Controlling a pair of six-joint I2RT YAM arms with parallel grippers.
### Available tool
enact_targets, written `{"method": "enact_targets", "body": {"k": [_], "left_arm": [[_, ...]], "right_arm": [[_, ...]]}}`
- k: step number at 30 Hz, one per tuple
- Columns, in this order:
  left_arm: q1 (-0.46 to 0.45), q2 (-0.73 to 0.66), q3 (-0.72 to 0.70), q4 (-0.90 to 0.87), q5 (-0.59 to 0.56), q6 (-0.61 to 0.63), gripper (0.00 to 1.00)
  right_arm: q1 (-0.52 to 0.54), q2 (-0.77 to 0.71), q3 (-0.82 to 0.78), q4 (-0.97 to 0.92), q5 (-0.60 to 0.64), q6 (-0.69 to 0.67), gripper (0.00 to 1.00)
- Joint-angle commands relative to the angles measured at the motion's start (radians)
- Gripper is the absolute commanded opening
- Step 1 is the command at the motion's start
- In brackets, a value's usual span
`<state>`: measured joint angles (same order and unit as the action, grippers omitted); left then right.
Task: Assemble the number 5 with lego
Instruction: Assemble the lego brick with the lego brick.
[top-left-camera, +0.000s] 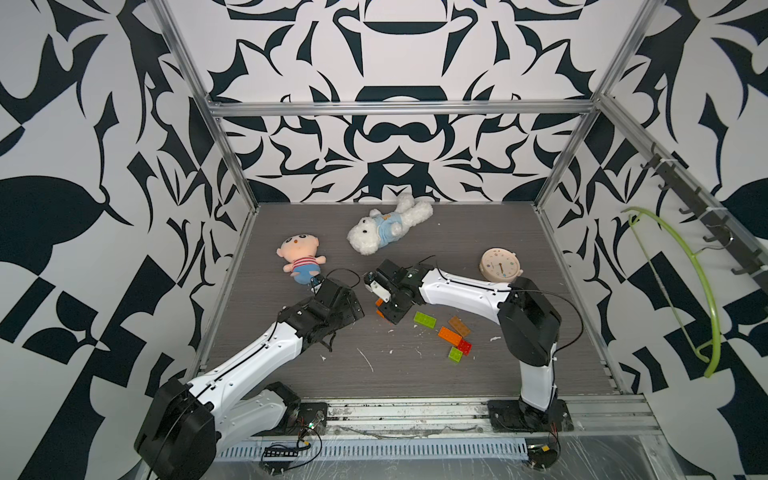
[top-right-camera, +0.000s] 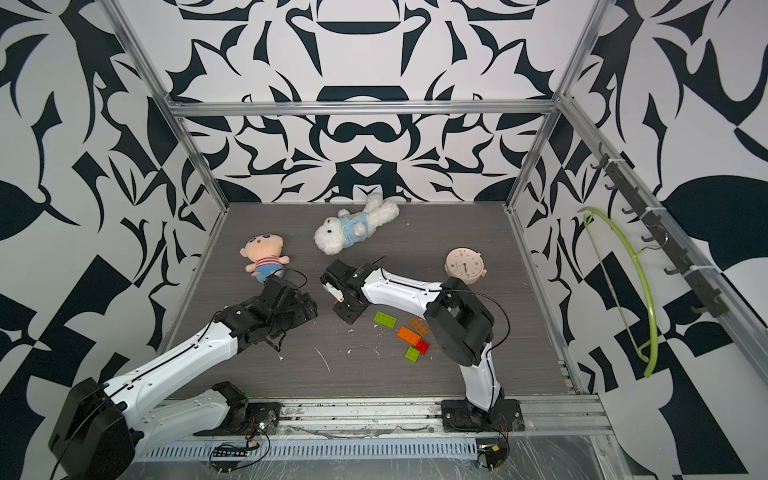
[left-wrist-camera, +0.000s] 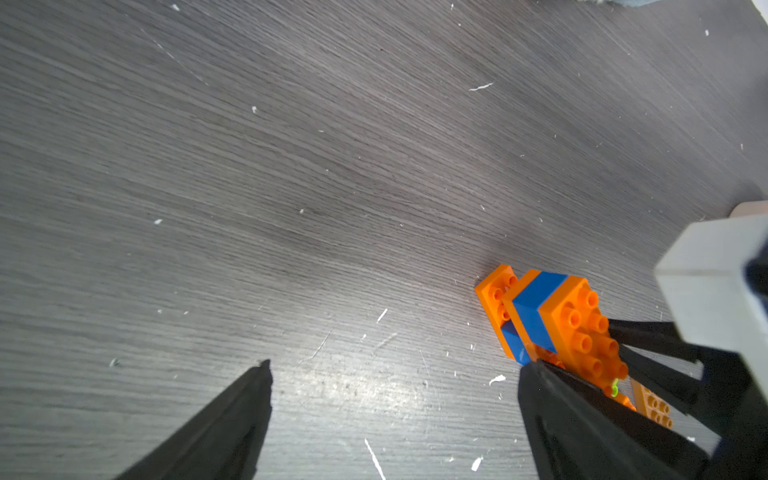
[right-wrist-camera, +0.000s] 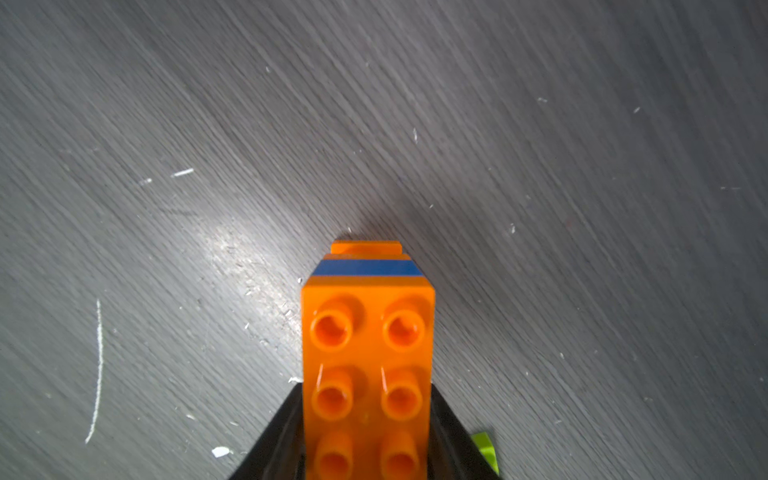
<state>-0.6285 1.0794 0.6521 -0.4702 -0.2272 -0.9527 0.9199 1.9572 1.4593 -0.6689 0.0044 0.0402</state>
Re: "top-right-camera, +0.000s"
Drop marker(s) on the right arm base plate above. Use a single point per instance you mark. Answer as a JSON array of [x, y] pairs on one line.
[[461, 416]]

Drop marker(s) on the lime green 2x2 lego brick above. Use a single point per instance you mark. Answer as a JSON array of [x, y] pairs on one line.
[[412, 354]]

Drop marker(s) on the white teddy bear blue shirt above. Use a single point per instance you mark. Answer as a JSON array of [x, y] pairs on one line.
[[347, 228]]

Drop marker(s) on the white slotted cable duct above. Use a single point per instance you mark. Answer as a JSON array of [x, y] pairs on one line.
[[457, 448]]

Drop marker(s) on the orange 2x4 lego brick right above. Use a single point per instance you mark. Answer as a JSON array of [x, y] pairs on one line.
[[409, 336]]

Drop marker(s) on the tan 2x4 lego brick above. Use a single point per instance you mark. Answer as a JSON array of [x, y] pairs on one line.
[[419, 326]]

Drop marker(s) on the green 2x4 lego brick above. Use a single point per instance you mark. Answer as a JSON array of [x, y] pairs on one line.
[[385, 320]]

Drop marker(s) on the plush doll striped shirt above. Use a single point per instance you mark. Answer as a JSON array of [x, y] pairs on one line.
[[264, 253]]

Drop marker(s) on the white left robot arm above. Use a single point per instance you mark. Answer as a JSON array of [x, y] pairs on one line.
[[104, 426]]

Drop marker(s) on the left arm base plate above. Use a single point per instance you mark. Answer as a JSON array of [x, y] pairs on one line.
[[252, 417]]

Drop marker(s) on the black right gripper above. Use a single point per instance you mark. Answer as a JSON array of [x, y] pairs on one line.
[[343, 314]]

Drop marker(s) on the red 2x2 lego brick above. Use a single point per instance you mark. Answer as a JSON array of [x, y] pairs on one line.
[[423, 347]]

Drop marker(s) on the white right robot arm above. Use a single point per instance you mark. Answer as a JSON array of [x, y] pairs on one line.
[[461, 324]]

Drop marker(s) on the pink round toy clock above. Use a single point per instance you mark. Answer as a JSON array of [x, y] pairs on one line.
[[465, 264]]

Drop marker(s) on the black wall hook rack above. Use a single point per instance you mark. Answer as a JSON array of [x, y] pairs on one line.
[[661, 236]]

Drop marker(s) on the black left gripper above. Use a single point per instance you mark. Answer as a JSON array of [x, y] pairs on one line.
[[304, 313]]

